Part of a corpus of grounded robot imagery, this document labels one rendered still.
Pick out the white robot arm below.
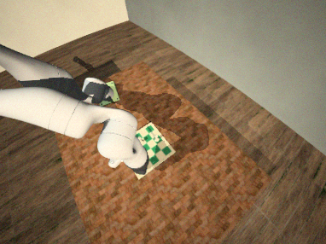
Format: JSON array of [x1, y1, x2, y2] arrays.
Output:
[[0, 44, 144, 164]]

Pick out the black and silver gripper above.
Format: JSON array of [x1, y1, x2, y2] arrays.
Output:
[[108, 147, 149, 175]]

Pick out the green and cream chessboard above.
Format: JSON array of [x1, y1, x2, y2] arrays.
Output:
[[135, 122, 176, 174]]

